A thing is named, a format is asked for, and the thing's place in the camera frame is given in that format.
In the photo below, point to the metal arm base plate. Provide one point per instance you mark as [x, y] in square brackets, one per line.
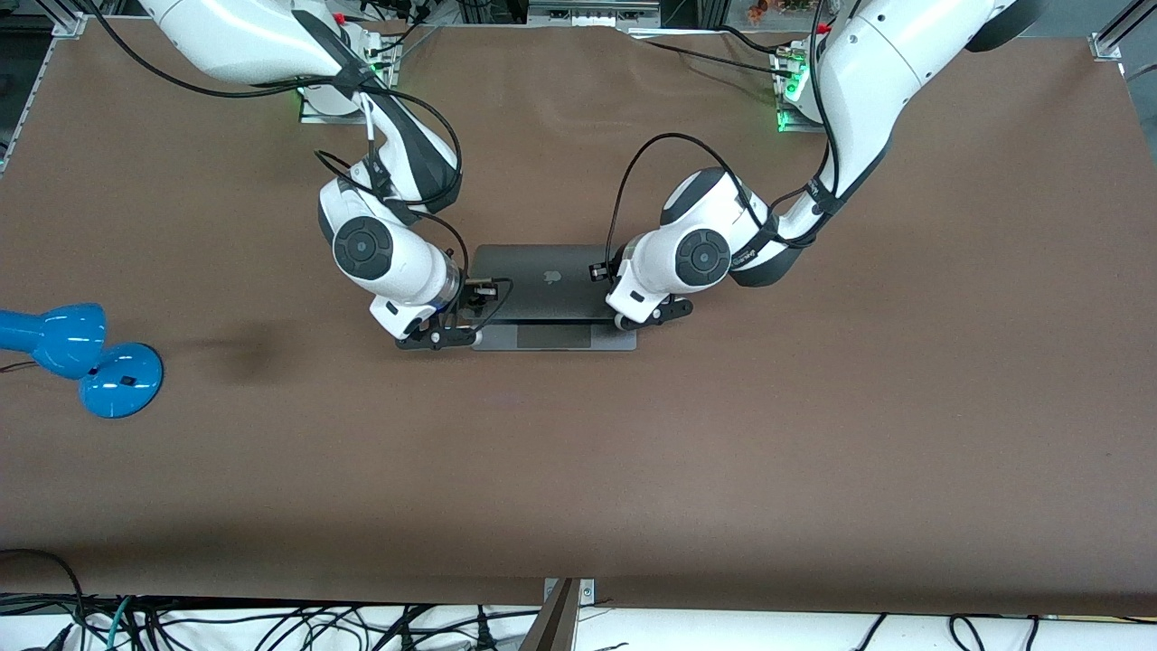
[316, 113]
[786, 122]

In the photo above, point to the grey power strip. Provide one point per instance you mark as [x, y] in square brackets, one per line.
[592, 15]

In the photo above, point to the blue desk lamp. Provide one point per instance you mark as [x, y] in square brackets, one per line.
[108, 380]

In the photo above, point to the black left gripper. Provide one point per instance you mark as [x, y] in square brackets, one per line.
[600, 270]

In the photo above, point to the brown table cover sheet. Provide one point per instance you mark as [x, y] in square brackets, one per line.
[578, 452]

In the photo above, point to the grey laptop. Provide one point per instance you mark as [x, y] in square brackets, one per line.
[542, 306]

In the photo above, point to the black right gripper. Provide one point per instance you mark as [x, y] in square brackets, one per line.
[464, 296]

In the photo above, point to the aluminium frame profile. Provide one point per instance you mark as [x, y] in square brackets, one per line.
[65, 20]
[1116, 36]

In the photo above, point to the metal table bracket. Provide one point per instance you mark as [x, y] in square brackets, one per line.
[556, 624]

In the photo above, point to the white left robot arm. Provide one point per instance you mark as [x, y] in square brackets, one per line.
[868, 90]

